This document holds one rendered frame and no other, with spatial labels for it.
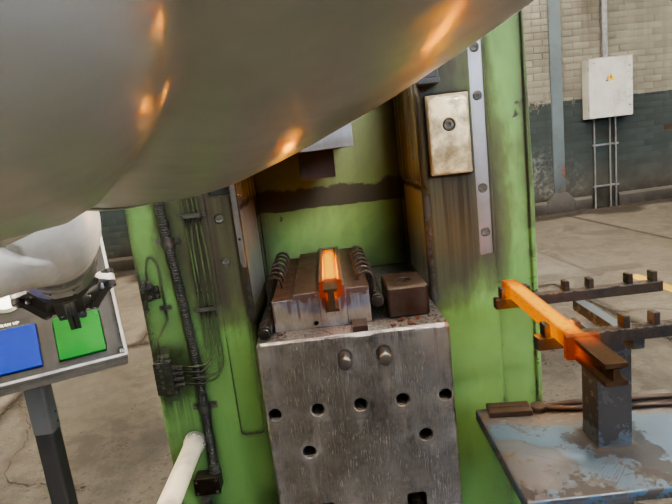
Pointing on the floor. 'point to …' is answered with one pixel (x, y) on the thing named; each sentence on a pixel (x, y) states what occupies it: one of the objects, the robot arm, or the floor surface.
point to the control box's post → (50, 444)
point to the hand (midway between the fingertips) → (72, 313)
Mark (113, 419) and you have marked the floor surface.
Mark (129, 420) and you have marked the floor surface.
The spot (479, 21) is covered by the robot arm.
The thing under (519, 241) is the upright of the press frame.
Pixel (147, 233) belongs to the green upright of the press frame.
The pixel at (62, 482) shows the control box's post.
